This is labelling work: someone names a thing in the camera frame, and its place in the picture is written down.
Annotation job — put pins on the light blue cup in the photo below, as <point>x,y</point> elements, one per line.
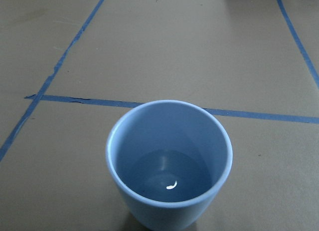
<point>169,159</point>

